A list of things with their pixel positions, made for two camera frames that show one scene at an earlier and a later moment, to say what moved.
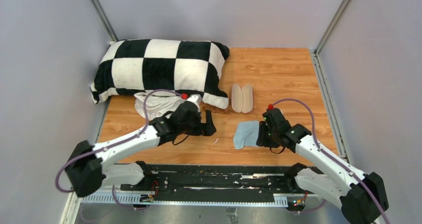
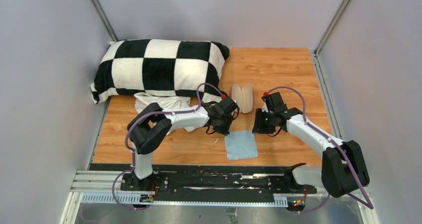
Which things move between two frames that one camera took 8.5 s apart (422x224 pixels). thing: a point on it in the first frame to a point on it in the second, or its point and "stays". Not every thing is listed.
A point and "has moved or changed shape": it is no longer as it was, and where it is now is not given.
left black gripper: x=206 y=129 to x=225 y=130
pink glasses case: x=242 y=99 stays
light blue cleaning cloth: x=246 y=134 has moved or changed shape
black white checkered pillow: x=134 y=66 stays
